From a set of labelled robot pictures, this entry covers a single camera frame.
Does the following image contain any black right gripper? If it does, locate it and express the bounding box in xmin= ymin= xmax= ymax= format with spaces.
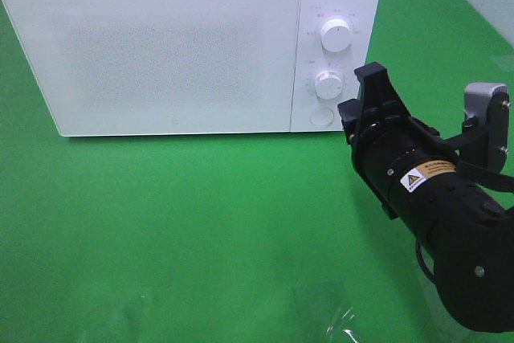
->
xmin=337 ymin=62 xmax=457 ymax=218

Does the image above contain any white microwave knob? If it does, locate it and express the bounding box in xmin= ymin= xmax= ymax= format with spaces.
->
xmin=320 ymin=16 xmax=353 ymax=53
xmin=314 ymin=71 xmax=344 ymax=100

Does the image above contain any round white door button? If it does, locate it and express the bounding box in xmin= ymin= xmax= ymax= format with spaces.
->
xmin=309 ymin=108 xmax=334 ymax=128

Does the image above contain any white microwave door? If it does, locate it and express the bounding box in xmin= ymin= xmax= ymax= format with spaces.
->
xmin=3 ymin=0 xmax=299 ymax=137

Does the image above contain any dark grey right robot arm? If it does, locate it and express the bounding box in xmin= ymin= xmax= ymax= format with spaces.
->
xmin=338 ymin=62 xmax=513 ymax=333

